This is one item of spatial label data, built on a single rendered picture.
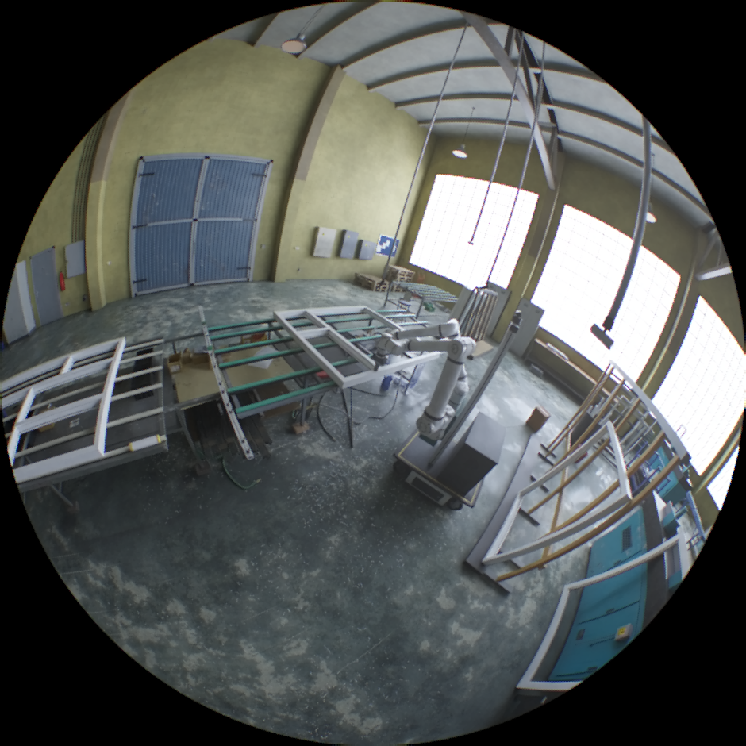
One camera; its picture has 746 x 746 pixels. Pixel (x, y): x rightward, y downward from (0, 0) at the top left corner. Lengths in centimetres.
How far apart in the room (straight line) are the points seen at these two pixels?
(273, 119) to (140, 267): 565
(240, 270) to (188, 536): 714
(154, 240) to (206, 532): 696
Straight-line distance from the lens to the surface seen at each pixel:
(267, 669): 211
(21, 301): 928
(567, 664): 314
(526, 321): 872
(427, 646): 224
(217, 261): 771
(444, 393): 153
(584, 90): 830
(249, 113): 845
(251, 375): 226
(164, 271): 771
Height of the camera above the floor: 198
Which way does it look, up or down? 32 degrees down
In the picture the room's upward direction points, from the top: 17 degrees clockwise
